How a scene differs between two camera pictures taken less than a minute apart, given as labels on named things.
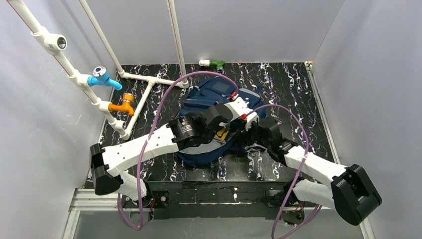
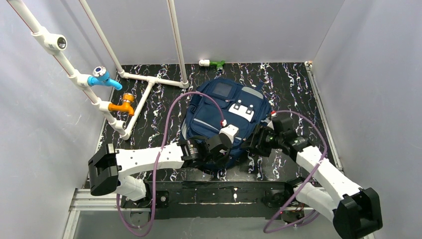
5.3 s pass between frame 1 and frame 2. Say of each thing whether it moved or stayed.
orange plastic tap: stayed
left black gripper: moved
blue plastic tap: stayed
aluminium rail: stayed
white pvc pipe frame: stayed
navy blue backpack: moved
